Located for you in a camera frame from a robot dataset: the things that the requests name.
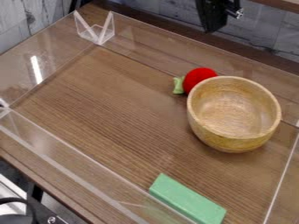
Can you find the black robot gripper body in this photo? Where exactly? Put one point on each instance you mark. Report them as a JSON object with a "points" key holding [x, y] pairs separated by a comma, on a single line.
{"points": [[230, 7]]}

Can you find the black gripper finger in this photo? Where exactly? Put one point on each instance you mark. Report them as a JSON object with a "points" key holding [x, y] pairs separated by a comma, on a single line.
{"points": [[214, 23]]}

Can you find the red plush strawberry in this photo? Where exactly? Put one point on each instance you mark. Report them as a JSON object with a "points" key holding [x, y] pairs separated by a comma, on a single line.
{"points": [[184, 83]]}

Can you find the light wooden bowl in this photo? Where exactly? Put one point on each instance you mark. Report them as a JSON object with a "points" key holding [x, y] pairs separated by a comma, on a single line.
{"points": [[234, 113]]}

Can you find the green rectangular block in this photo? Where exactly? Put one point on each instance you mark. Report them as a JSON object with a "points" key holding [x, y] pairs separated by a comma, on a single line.
{"points": [[186, 201]]}

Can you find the clear acrylic corner bracket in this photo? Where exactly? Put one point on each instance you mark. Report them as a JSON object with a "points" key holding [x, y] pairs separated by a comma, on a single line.
{"points": [[95, 33]]}

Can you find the clear acrylic front wall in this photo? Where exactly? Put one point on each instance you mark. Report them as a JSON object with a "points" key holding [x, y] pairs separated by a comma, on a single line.
{"points": [[96, 193]]}

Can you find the black table leg bracket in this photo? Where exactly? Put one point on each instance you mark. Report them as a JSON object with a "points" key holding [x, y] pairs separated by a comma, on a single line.
{"points": [[51, 211]]}

